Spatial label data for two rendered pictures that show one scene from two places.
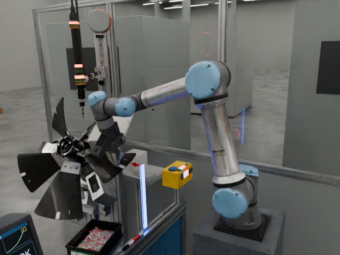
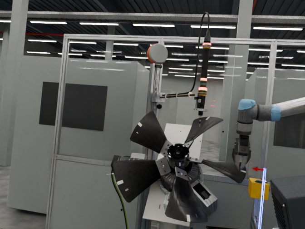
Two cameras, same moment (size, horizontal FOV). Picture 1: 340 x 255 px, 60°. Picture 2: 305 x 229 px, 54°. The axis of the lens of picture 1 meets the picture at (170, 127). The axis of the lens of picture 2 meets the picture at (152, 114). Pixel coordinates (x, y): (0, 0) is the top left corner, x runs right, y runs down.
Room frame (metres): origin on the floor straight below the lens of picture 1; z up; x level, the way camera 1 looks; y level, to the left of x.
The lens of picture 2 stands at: (0.00, 1.17, 1.39)
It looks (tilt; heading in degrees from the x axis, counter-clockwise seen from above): 1 degrees up; 342
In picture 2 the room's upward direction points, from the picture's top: 5 degrees clockwise
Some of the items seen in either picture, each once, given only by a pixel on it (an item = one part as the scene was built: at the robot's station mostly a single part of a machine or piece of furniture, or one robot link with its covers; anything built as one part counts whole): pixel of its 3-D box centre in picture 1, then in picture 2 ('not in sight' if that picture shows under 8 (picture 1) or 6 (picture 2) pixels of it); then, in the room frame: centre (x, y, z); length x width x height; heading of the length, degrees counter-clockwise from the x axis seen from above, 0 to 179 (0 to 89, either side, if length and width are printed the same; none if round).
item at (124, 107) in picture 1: (122, 106); (267, 113); (1.19, 0.19, 1.47); 0.11 x 0.11 x 0.08; 63
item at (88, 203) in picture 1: (88, 199); not in sight; (1.45, 0.45, 0.91); 0.12 x 0.08 x 0.12; 148
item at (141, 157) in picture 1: (132, 159); not in sight; (2.03, 0.28, 0.92); 0.17 x 0.16 x 0.11; 148
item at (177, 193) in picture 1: (177, 192); (256, 206); (1.49, -0.04, 0.92); 0.03 x 0.03 x 0.12; 58
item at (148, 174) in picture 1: (144, 173); not in sight; (1.87, 0.18, 0.87); 0.15 x 0.09 x 0.02; 53
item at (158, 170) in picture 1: (138, 171); not in sight; (1.96, 0.23, 0.85); 0.36 x 0.24 x 0.03; 58
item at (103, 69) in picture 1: (101, 72); (158, 97); (2.06, 0.46, 1.54); 0.10 x 0.07 x 0.08; 3
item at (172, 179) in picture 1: (177, 175); (258, 189); (1.49, -0.04, 1.02); 0.16 x 0.10 x 0.11; 148
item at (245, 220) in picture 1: (241, 208); not in sight; (1.07, -0.28, 1.06); 0.15 x 0.15 x 0.10
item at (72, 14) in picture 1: (77, 58); (204, 73); (1.43, 0.43, 1.66); 0.04 x 0.04 x 0.46
